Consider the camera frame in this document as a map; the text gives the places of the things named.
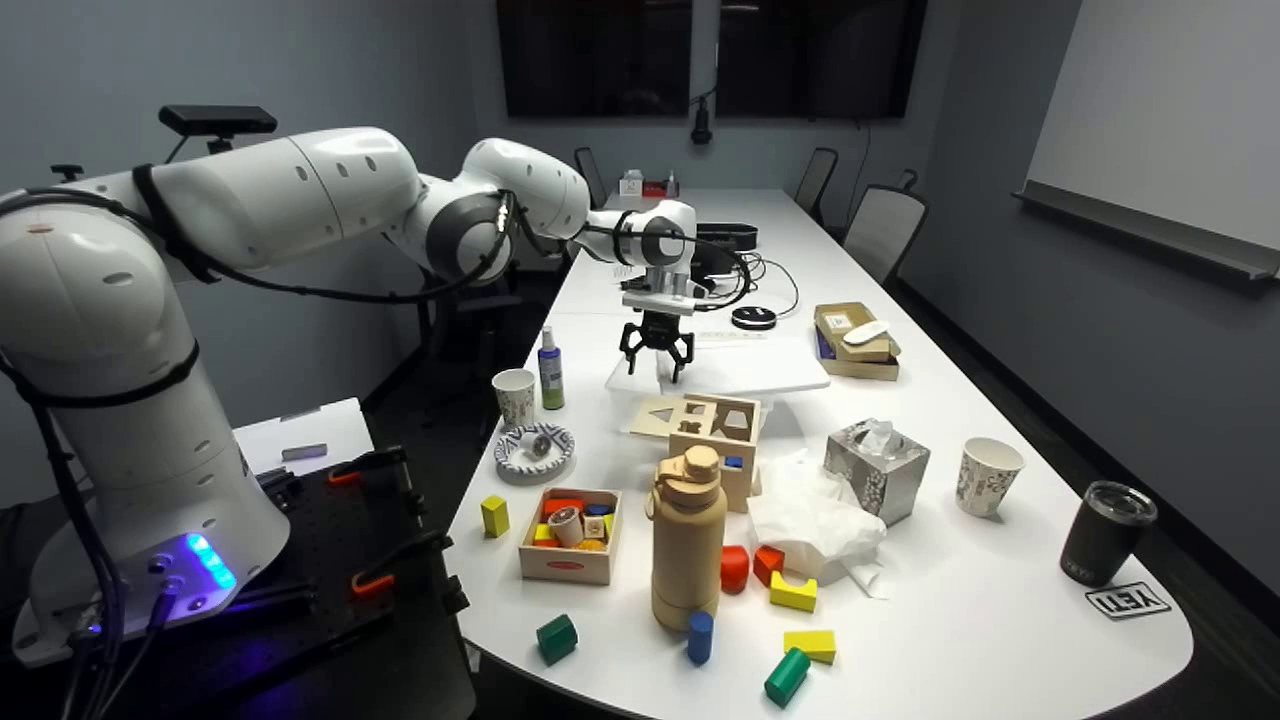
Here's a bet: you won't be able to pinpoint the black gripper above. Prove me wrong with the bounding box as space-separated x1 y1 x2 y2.
614 294 699 384

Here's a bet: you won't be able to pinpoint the plastic bottle with blue cap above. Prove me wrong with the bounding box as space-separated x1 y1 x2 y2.
531 327 569 417

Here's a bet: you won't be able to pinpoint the wooden shape sorter box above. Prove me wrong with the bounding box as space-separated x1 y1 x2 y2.
624 394 768 502

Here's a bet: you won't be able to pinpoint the white paper cup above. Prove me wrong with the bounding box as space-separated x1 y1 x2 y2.
489 365 539 432

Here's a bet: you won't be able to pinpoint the tan plastic bottle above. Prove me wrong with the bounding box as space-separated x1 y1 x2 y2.
647 440 730 638

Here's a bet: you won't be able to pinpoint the grey office chair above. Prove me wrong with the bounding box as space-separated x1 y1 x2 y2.
839 182 930 287
572 142 613 205

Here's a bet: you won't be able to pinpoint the white item in tray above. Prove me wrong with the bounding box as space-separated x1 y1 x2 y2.
837 318 891 354

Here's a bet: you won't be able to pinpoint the white plastic bag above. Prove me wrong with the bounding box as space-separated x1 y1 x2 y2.
742 450 891 593

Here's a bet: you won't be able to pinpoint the red round wooden block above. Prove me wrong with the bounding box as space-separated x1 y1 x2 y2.
715 539 751 598

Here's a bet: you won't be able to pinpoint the wooden toy box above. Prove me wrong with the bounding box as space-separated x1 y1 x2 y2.
517 483 624 588

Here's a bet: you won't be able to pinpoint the silver tissue box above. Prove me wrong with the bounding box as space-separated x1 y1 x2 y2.
820 417 935 528

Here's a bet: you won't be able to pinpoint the yellow notched wooden block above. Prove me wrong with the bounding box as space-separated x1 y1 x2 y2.
762 567 822 617

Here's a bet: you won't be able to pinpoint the blue wooden block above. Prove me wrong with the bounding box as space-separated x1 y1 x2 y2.
683 610 715 667

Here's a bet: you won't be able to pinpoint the yellow flat wooden block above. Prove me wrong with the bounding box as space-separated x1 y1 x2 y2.
781 627 839 667

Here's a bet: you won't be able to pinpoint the green long wooden block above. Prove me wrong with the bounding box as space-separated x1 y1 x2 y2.
760 644 817 711

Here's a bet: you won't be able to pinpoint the patterned paper cup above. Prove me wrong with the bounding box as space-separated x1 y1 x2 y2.
950 432 1027 521

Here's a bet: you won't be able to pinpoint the grey paper sheets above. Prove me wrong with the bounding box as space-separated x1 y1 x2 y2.
227 396 378 481

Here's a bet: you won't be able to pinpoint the black equipment cart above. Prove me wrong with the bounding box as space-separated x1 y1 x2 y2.
196 443 476 720

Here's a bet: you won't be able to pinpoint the dark metal tumbler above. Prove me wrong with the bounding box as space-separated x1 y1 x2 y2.
1057 478 1161 588

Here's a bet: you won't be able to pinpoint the black white label sticker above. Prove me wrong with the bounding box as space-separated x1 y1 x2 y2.
1080 576 1176 624

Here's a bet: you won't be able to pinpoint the white whiteboard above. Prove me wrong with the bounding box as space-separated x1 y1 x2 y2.
1017 0 1280 286

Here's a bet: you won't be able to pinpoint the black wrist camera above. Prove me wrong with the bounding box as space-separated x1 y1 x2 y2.
693 221 760 261

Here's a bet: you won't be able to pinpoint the black wall monitor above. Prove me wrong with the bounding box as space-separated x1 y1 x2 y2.
715 0 930 123
495 0 695 122

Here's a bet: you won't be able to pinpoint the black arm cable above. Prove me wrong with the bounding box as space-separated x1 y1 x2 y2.
130 163 517 309

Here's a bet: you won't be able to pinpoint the black camera on stand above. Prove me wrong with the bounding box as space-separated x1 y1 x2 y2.
154 100 281 163

